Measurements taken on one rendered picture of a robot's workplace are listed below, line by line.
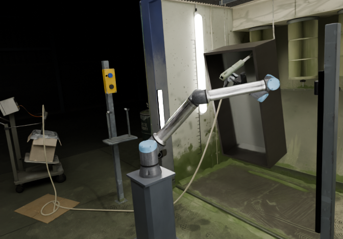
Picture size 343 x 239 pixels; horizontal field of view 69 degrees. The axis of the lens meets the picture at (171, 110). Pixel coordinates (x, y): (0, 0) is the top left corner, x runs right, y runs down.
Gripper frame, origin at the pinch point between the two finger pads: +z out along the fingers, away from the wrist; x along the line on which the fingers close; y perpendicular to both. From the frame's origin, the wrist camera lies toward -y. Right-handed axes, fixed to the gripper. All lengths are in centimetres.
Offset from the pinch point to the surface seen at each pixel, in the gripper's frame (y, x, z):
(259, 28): 42, 150, 38
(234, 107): 81, 44, -5
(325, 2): -20, 148, -19
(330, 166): -40, -61, -88
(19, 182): 194, -180, 157
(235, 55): 26, 57, 22
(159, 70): 54, 2, 81
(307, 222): 84, -19, -126
